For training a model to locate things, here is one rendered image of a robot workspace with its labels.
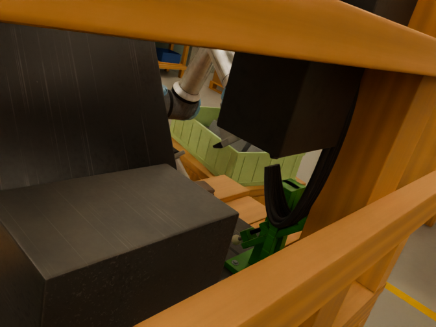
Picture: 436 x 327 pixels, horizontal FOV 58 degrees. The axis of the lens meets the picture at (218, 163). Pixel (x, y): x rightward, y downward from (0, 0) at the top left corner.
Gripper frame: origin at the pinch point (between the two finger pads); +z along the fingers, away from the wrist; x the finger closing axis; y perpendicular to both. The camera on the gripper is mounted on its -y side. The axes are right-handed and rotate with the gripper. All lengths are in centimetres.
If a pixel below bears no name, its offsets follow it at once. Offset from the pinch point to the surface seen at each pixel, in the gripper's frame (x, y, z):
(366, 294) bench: -7, -55, -24
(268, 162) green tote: -61, -12, -64
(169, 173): 13.3, -1.8, 25.7
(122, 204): 19.6, -3.3, 37.8
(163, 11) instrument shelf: 59, 1, 48
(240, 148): -77, 0, -67
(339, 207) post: 24.8, -20.4, 5.3
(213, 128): -95, 17, -71
